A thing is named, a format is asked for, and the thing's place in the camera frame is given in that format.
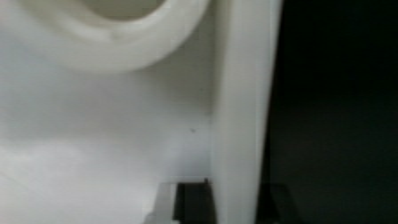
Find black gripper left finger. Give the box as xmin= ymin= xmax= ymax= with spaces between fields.
xmin=145 ymin=179 xmax=217 ymax=224

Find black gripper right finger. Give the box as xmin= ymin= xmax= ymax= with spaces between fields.
xmin=256 ymin=183 xmax=306 ymax=224

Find white square tabletop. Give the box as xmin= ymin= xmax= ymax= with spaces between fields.
xmin=0 ymin=0 xmax=285 ymax=224

